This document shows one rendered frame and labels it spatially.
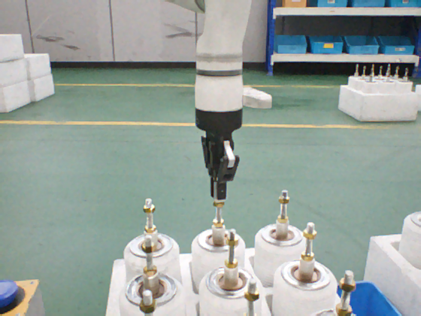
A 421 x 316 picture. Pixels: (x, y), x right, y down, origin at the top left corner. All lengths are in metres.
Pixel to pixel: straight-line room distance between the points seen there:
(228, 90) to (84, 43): 5.47
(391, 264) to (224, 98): 0.49
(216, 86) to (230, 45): 0.06
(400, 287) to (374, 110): 2.00
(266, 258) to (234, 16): 0.41
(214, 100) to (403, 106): 2.34
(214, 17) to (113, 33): 5.31
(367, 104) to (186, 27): 3.46
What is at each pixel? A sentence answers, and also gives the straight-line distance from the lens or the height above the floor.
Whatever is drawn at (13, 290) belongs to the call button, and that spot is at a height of 0.33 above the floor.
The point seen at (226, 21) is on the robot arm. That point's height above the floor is 0.62.
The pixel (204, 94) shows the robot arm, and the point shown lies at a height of 0.52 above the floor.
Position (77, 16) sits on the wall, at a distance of 6.01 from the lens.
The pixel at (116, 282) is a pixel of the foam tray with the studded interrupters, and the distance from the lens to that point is 0.74.
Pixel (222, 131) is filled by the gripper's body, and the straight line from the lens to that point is 0.58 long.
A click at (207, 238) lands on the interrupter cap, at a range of 0.70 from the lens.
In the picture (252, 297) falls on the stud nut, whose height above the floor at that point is 0.33.
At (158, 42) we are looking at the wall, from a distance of 5.70.
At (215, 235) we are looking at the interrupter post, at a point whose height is 0.27.
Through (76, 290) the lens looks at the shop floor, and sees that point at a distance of 1.04.
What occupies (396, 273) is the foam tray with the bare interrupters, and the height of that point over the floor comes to 0.16.
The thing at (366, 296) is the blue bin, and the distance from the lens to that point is 0.90.
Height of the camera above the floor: 0.62
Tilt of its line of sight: 19 degrees down
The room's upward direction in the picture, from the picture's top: straight up
